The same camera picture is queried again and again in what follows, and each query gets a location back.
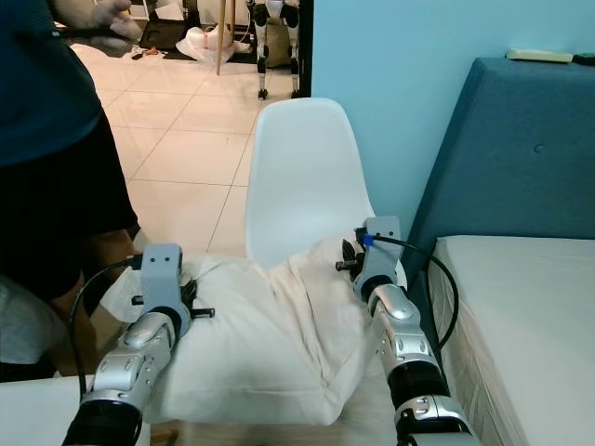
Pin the person in black shorts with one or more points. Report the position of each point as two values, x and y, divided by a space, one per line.
46 111

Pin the white bed pillow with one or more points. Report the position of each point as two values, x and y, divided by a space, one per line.
270 344

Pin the white plastic bag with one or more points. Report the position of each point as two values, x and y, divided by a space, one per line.
200 46

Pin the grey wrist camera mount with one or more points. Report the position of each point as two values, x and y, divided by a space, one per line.
383 251
163 274

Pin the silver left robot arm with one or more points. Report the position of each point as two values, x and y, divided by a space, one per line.
139 362

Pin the blue upholstered headboard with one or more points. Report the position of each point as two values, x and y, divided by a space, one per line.
521 167

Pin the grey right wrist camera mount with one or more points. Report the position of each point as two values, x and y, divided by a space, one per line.
383 251

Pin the white and black humanoid robot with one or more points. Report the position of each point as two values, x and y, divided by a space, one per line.
262 51

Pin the thin black stick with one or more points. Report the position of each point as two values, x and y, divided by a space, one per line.
74 32

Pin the wooden table leg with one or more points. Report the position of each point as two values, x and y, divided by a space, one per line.
223 37

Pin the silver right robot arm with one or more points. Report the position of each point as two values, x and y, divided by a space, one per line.
404 334

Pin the black remote control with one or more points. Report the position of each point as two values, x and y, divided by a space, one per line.
585 59

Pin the black door frame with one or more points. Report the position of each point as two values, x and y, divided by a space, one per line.
306 46

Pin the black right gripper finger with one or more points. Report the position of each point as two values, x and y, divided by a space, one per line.
350 249

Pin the cream remote control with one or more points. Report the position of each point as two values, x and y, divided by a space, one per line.
539 56

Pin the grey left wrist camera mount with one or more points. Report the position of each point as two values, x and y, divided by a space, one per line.
163 274

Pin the white mattress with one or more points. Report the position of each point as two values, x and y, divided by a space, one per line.
530 334

